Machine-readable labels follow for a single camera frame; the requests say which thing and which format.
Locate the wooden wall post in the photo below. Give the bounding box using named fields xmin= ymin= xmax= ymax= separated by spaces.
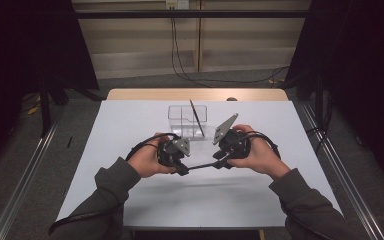
xmin=196 ymin=0 xmax=204 ymax=73

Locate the black floor cable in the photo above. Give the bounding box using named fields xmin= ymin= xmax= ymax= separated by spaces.
xmin=173 ymin=17 xmax=290 ymax=85
xmin=170 ymin=17 xmax=214 ymax=88

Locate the black horizontal frame bar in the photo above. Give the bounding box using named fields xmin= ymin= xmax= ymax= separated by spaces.
xmin=74 ymin=9 xmax=311 ymax=19

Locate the yellow floor item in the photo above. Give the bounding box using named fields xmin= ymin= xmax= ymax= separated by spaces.
xmin=26 ymin=104 xmax=42 ymax=116

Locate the black pencil gold end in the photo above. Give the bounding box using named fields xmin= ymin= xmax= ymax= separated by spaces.
xmin=189 ymin=99 xmax=206 ymax=138
xmin=186 ymin=161 xmax=223 ymax=170

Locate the black stand post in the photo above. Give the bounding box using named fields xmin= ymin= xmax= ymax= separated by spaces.
xmin=39 ymin=78 xmax=53 ymax=138

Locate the person's left hand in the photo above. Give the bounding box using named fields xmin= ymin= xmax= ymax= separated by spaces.
xmin=127 ymin=132 xmax=178 ymax=179

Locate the aluminium rail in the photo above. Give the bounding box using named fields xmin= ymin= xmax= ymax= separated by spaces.
xmin=0 ymin=106 xmax=66 ymax=240
xmin=299 ymin=101 xmax=384 ymax=240

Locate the white table mat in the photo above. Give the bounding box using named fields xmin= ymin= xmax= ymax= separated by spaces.
xmin=54 ymin=99 xmax=348 ymax=228

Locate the wooden table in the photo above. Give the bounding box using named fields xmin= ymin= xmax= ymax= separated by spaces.
xmin=105 ymin=87 xmax=289 ymax=102

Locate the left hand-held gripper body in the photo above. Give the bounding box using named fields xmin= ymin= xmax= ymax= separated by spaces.
xmin=157 ymin=137 xmax=192 ymax=167

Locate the clear plastic organiser box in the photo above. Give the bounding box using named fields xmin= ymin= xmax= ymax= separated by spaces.
xmin=167 ymin=104 xmax=209 ymax=140

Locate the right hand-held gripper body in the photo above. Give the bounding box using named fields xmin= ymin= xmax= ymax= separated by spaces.
xmin=213 ymin=113 xmax=252 ymax=160

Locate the left hand-held gripper cable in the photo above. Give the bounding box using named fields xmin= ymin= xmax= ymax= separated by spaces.
xmin=48 ymin=132 xmax=181 ymax=236

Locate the dark curtain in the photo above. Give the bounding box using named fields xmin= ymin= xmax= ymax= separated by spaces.
xmin=0 ymin=0 xmax=100 ymax=174
xmin=284 ymin=0 xmax=384 ymax=191

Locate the person's right hand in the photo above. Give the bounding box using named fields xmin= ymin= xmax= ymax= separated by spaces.
xmin=227 ymin=124 xmax=292 ymax=181

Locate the white wall socket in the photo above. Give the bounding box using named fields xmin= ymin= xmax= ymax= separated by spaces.
xmin=165 ymin=0 xmax=190 ymax=10

